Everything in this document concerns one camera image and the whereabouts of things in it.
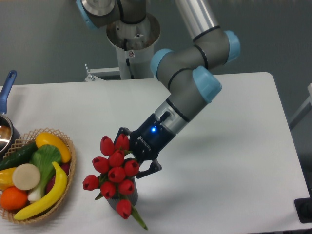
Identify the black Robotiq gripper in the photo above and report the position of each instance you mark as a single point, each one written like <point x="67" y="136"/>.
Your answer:
<point x="147" y="141"/>

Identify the red tulip bouquet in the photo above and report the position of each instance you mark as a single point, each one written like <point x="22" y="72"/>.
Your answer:
<point x="116" y="179"/>

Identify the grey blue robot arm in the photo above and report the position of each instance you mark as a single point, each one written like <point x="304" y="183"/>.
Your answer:
<point x="186" y="74"/>

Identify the dark red vegetable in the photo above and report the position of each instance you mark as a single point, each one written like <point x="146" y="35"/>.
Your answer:
<point x="66" y="168"/>

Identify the green bok choy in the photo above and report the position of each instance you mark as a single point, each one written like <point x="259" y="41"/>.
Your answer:
<point x="43" y="159"/>

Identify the yellow squash top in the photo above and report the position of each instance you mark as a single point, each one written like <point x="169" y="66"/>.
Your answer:
<point x="46" y="138"/>

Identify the yellow banana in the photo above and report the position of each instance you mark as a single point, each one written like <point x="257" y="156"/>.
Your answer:
<point x="49" y="199"/>

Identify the woven wicker basket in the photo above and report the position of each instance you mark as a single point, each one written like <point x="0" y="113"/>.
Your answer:
<point x="26" y="139"/>

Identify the beige round disc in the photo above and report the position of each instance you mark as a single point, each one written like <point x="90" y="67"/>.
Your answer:
<point x="26" y="176"/>

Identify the green cucumber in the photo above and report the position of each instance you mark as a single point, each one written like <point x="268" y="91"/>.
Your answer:
<point x="18" y="157"/>

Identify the orange fruit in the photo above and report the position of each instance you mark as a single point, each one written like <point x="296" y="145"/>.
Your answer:
<point x="13" y="199"/>

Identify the yellow pepper left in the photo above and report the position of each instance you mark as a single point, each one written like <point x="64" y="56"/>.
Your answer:
<point x="6" y="180"/>

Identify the black device table edge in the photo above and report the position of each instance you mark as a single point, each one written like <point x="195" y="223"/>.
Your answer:
<point x="304" y="209"/>

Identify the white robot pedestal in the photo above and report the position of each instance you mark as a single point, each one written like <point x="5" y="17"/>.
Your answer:
<point x="134" y="44"/>

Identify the blue handled saucepan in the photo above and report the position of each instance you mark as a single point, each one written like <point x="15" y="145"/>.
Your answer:
<point x="8" y="133"/>

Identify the white frame right edge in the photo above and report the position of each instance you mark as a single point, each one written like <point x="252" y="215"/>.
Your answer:
<point x="303" y="110"/>

